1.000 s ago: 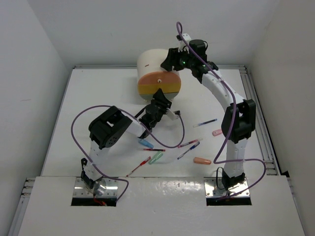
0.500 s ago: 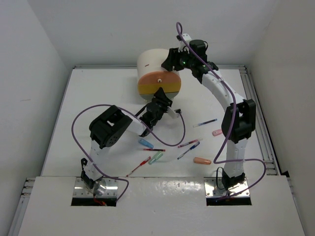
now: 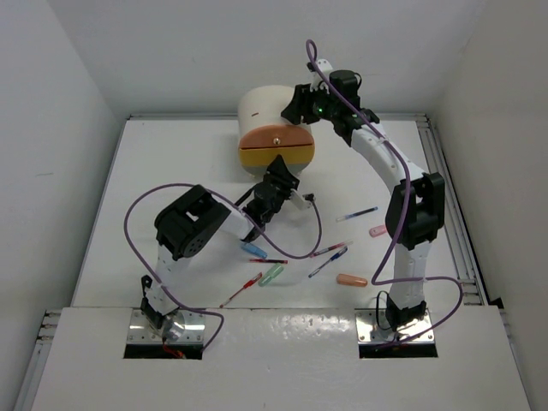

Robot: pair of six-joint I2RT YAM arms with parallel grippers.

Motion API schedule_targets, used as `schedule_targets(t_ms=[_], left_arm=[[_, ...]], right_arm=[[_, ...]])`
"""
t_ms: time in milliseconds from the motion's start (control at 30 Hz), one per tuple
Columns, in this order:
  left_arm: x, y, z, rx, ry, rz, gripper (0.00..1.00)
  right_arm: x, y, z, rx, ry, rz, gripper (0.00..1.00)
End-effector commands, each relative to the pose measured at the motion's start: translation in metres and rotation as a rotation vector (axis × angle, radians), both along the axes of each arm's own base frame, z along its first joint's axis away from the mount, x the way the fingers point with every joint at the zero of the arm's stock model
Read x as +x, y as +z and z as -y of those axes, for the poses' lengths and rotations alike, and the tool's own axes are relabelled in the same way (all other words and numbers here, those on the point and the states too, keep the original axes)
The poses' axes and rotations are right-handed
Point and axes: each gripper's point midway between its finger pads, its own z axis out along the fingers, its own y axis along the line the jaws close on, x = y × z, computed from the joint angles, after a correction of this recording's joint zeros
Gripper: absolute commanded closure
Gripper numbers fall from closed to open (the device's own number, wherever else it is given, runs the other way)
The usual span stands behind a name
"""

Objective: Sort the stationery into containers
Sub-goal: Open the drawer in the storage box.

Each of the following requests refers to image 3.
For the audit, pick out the cream drawer cabinet shell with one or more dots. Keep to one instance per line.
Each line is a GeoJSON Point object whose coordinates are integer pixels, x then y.
{"type": "Point", "coordinates": [262, 106]}

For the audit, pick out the metal mounting plate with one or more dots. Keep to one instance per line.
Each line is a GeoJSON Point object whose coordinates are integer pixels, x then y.
{"type": "Point", "coordinates": [374, 329]}
{"type": "Point", "coordinates": [178, 328]}

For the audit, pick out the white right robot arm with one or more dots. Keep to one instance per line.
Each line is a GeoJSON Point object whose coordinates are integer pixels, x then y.
{"type": "Point", "coordinates": [415, 213]}

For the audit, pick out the blue refill pen clear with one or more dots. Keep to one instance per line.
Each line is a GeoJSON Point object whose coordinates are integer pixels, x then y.
{"type": "Point", "coordinates": [356, 214]}

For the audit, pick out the white front shelf board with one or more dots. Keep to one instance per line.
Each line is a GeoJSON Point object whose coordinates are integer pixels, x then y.
{"type": "Point", "coordinates": [278, 359]}

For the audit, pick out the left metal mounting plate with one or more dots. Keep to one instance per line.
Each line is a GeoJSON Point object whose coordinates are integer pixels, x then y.
{"type": "Point", "coordinates": [178, 328]}

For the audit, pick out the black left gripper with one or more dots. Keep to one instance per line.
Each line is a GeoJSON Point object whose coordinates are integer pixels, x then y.
{"type": "Point", "coordinates": [277, 172]}

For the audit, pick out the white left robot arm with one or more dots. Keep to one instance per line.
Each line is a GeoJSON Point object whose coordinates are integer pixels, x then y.
{"type": "Point", "coordinates": [186, 225]}

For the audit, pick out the yellow drawer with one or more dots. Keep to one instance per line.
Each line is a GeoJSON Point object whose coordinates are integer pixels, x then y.
{"type": "Point", "coordinates": [291, 155]}

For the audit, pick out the orange top drawer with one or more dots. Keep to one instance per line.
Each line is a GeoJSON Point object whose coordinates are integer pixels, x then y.
{"type": "Point", "coordinates": [276, 136]}

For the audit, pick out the orange correction tape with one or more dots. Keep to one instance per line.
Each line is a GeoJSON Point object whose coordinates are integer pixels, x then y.
{"type": "Point", "coordinates": [349, 280]}

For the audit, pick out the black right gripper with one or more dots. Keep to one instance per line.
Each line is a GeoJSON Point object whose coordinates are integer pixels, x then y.
{"type": "Point", "coordinates": [300, 104]}

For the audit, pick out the pink red gel pen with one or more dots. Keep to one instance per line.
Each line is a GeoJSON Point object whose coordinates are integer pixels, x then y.
{"type": "Point", "coordinates": [331, 248]}

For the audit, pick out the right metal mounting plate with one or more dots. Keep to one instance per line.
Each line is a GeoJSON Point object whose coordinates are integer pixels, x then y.
{"type": "Point", "coordinates": [374, 329]}

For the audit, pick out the blue correction tape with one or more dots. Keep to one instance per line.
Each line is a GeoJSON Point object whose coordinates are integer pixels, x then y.
{"type": "Point", "coordinates": [254, 250]}

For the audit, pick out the pink correction tape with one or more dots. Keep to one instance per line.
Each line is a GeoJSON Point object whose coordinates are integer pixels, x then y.
{"type": "Point", "coordinates": [377, 231]}

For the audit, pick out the red pen dark cap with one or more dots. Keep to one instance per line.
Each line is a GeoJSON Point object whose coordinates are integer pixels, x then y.
{"type": "Point", "coordinates": [269, 261]}

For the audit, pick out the red pen clear clip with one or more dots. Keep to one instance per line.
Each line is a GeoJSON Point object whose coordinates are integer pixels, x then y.
{"type": "Point", "coordinates": [246, 285]}

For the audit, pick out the blue gel pen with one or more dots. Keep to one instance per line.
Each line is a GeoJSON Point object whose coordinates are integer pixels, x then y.
{"type": "Point", "coordinates": [332, 258]}

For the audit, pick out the green correction tape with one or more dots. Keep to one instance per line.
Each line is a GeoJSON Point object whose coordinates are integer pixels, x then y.
{"type": "Point", "coordinates": [271, 274]}

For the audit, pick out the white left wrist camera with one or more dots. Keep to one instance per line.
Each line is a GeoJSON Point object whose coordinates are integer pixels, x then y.
{"type": "Point", "coordinates": [301, 201]}

